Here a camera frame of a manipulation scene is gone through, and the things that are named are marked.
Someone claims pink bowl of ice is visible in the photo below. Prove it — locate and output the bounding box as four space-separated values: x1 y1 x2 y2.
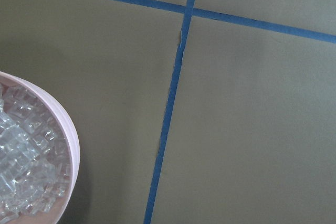
1 72 80 223

